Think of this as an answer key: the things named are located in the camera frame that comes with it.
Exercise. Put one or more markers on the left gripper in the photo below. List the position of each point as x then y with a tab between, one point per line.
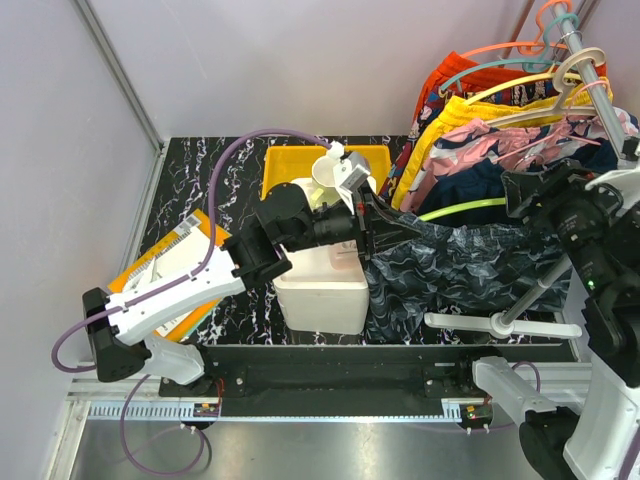
380	234

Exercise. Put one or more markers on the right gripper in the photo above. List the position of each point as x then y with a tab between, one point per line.
523	187

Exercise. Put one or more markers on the green hanger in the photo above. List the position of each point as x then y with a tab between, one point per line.
462	207

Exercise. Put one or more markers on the navy blue shorts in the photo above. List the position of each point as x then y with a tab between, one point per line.
482	181

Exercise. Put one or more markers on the dark leaf-pattern shorts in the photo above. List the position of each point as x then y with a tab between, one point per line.
461	270

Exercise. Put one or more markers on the pink hanger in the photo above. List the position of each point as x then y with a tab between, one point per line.
543	145

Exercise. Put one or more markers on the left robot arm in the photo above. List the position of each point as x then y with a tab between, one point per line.
258	251

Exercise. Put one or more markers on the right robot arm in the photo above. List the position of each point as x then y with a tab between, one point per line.
602	441

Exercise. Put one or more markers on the pink white patterned shorts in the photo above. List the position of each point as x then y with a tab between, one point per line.
455	152

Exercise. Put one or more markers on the beige hanger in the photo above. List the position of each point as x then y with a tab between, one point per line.
564	103

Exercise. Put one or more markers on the dark red patterned shorts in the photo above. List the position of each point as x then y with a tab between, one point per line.
440	113

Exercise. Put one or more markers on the yellow shorts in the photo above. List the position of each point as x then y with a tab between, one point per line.
460	138

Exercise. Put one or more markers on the cream yellow hanger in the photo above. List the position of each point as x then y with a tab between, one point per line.
519	92

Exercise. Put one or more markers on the teal hanger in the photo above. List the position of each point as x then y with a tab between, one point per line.
530	64

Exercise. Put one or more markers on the orange red shorts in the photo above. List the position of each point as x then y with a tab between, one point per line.
450	75

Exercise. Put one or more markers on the orange hanger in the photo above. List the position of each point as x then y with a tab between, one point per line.
524	47

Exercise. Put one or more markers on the pink small box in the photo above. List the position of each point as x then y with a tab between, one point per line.
344	256

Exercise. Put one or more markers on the yellow green mug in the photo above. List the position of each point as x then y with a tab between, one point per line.
324	182

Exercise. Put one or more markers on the white foam box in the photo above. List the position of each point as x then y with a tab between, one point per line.
314	297

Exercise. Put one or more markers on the yellow plastic bin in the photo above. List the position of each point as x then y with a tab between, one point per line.
287	182

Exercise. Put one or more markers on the metal clothes rack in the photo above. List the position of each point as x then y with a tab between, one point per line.
503	324

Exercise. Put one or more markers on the orange spiral notebook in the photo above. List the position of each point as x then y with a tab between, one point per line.
175	255

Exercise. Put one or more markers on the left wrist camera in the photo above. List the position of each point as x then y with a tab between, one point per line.
349	170

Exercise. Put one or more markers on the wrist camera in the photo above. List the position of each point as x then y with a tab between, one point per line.
349	170
626	180

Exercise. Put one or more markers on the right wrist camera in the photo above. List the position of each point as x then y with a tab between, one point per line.
626	180

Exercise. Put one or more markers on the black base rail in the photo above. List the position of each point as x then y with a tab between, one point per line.
246	371

